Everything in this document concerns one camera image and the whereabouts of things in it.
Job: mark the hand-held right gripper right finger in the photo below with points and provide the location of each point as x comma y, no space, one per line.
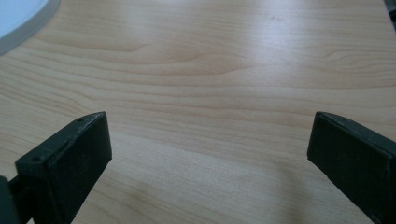
351,161

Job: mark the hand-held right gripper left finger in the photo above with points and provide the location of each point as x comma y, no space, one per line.
71,161

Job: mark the white utensil rack stand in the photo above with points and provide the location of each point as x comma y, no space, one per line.
15,15

